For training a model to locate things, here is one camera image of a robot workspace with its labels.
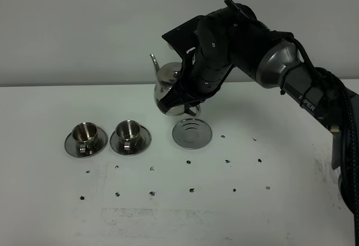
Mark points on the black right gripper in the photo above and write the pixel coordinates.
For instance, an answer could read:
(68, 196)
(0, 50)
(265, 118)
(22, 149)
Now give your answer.
(210, 46)

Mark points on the right stainless steel saucer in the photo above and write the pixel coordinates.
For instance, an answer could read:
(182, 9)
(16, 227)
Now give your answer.
(141, 146)

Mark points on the right stainless steel teacup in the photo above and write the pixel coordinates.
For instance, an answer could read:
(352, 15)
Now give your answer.
(128, 134)

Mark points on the left stainless steel teacup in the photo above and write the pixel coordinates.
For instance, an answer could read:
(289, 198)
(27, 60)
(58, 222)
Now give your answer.
(86, 136)

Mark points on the stainless steel teacup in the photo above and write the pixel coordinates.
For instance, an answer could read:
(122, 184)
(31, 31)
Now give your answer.
(86, 136)
(128, 134)

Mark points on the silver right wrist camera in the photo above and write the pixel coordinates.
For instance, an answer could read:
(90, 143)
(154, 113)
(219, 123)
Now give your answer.
(243, 12)

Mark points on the left stainless steel saucer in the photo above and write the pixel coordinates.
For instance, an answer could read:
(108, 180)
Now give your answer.
(72, 148)

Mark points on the stainless steel teapot saucer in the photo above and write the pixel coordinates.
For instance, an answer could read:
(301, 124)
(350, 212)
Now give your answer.
(192, 133)

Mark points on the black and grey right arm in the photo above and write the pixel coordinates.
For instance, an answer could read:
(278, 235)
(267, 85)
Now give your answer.
(287, 66)

